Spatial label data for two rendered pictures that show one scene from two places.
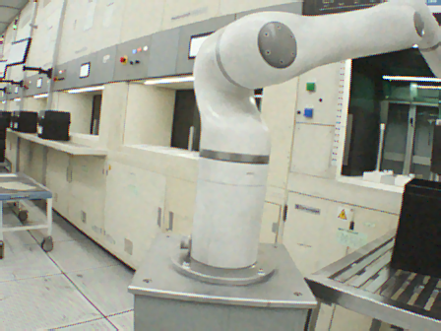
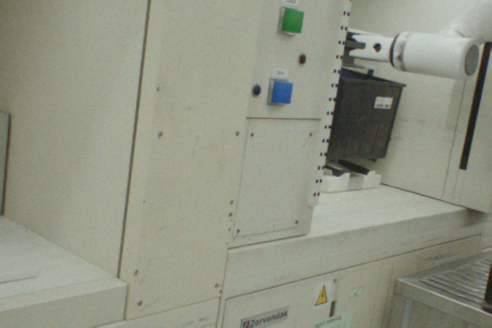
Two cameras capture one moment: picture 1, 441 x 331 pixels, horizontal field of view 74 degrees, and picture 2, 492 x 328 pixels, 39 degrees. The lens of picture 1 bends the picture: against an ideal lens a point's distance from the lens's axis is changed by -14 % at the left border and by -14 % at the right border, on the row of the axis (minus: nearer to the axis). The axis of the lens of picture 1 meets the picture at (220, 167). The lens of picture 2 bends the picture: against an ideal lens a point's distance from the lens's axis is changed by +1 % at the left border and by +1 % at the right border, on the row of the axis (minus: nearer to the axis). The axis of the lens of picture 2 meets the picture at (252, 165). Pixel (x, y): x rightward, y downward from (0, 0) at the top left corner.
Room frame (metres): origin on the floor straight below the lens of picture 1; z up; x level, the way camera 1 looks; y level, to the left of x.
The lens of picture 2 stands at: (1.34, 0.68, 1.17)
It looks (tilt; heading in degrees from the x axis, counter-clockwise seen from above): 10 degrees down; 267
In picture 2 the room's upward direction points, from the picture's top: 8 degrees clockwise
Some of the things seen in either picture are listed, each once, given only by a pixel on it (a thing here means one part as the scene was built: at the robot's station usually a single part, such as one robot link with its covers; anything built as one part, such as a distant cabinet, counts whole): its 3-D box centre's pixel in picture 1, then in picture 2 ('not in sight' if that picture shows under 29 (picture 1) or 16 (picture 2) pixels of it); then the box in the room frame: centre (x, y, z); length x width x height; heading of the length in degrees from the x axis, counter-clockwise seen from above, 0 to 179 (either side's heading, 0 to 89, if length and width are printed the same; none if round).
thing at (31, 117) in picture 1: (25, 121); not in sight; (3.72, 2.42, 0.93); 0.30 x 0.28 x 0.26; 49
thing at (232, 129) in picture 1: (232, 90); not in sight; (0.61, -0.01, 1.07); 0.19 x 0.12 x 0.24; 25
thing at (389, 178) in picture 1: (394, 177); not in sight; (1.29, -0.72, 0.89); 0.22 x 0.21 x 0.04; 136
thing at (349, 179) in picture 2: not in sight; (320, 170); (1.10, -0.91, 0.89); 0.22 x 0.21 x 0.04; 136
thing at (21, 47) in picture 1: (31, 58); not in sight; (3.13, 2.05, 1.59); 0.50 x 0.41 x 0.36; 136
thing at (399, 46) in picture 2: not in sight; (406, 51); (0.98, -0.80, 1.19); 0.09 x 0.03 x 0.08; 46
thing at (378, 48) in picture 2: not in sight; (381, 48); (1.02, -0.84, 1.19); 0.11 x 0.10 x 0.07; 136
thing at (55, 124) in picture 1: (53, 124); not in sight; (2.89, 1.57, 0.93); 0.30 x 0.28 x 0.26; 43
